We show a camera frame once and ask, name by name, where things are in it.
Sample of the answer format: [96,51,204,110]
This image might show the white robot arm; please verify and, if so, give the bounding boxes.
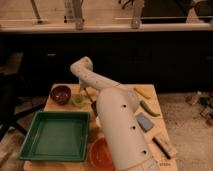
[70,56,160,171]

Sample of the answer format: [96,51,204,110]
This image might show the light green small cup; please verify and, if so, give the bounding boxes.
[72,94,84,107]

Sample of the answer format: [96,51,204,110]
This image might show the white cup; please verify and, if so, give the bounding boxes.
[95,117,102,128]

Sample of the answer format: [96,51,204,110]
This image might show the dark red bowl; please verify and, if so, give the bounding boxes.
[50,85,71,105]

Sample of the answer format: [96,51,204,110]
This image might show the green plastic tray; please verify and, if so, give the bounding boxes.
[19,111,90,162]

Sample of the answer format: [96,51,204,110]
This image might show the green pepper toy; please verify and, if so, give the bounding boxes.
[140,100,160,117]

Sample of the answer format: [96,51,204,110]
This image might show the black office chair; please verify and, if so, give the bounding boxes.
[0,39,45,142]

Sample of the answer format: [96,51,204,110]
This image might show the blue sponge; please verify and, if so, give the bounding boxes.
[136,113,154,132]

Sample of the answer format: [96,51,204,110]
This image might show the orange bowl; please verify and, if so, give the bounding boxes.
[88,138,115,171]

